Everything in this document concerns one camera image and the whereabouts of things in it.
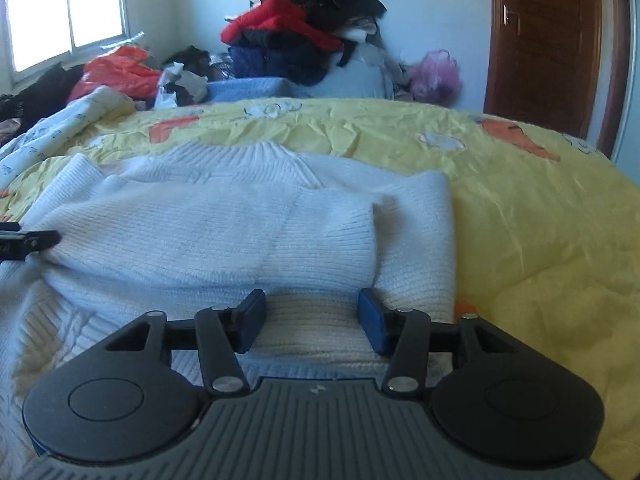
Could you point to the window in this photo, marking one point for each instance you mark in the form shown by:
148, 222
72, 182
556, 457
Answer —
60, 15

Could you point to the pink plastic bag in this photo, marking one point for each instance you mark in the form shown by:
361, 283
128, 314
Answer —
436, 76

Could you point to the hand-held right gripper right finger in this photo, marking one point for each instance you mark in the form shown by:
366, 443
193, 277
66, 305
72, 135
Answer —
371, 324

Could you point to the dark clothes heap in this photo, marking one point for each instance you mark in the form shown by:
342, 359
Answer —
42, 92

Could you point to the red garment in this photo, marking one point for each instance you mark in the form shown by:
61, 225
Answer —
272, 22

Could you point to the white printed cloth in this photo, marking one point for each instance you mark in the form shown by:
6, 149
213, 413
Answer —
65, 120

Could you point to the brown wooden door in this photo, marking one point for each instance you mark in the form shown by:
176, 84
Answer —
545, 45

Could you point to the yellow printed bedsheet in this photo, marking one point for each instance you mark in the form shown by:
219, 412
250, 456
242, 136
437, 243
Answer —
525, 210

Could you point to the navy blue garment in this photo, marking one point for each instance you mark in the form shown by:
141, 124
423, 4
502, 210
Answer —
280, 60

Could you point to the light blue towel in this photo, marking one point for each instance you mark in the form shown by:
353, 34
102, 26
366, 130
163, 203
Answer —
245, 90

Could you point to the white grey crumpled cloth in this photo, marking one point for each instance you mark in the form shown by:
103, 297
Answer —
177, 85

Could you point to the white knit sweater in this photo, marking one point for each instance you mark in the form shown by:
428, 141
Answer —
175, 230

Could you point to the orange plastic bag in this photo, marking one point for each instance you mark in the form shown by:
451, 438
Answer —
117, 72

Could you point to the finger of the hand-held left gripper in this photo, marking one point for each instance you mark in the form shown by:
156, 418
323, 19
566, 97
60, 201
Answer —
35, 240

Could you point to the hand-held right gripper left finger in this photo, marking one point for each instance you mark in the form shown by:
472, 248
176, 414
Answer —
252, 321

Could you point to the grey pillow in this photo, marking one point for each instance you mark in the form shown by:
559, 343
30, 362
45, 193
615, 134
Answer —
350, 82

